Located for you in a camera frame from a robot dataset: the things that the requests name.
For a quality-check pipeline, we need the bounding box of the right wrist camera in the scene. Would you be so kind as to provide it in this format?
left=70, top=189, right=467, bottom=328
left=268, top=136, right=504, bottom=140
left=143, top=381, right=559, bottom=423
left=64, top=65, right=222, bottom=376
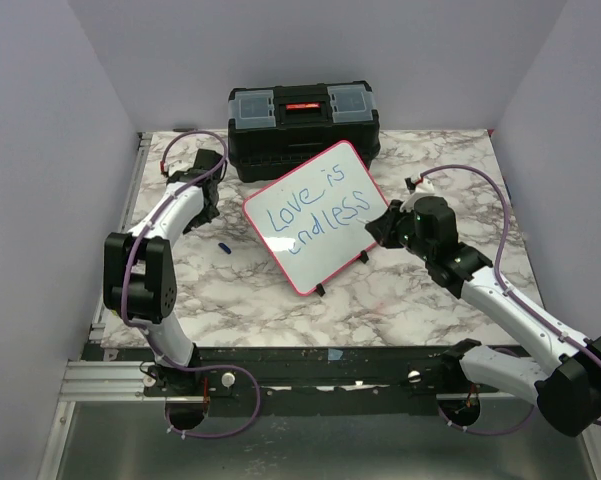
left=405, top=175, right=435, bottom=196

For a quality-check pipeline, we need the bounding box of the blue tape piece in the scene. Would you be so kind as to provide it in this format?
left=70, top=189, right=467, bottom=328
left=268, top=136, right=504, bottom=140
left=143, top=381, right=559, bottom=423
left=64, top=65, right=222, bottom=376
left=327, top=348, right=343, bottom=361

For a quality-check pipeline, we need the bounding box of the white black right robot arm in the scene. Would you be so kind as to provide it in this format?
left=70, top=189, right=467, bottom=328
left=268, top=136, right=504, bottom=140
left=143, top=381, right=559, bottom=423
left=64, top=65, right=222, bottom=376
left=365, top=195, right=601, bottom=437

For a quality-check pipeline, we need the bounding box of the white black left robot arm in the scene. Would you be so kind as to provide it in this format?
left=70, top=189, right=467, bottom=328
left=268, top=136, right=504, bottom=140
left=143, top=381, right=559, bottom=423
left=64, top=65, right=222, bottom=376
left=103, top=149, right=224, bottom=395

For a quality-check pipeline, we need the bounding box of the black plastic toolbox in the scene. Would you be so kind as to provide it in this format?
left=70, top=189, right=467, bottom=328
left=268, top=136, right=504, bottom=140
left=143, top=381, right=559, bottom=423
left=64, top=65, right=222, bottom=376
left=228, top=80, right=381, bottom=183

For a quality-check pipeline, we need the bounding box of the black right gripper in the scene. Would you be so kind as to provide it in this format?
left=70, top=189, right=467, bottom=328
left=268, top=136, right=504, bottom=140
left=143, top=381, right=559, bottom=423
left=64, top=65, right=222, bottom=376
left=366, top=199, right=434, bottom=261

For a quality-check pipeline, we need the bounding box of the blue marker cap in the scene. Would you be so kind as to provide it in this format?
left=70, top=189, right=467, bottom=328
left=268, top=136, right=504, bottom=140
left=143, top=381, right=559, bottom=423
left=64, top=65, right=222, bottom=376
left=218, top=242, right=232, bottom=254

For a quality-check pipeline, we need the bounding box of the black mounting rail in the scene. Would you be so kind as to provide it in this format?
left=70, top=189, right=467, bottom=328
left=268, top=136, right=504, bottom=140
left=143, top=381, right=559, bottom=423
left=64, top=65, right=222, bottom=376
left=62, top=345, right=505, bottom=423

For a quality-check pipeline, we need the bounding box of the pink framed whiteboard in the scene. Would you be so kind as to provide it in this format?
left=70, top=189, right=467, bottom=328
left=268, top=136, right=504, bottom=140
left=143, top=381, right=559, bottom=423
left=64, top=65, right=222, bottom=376
left=243, top=141, right=388, bottom=296

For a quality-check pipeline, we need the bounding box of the aluminium frame rail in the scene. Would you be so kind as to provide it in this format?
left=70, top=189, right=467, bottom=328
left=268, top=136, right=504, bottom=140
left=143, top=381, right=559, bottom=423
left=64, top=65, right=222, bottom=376
left=89, top=132, right=154, bottom=344

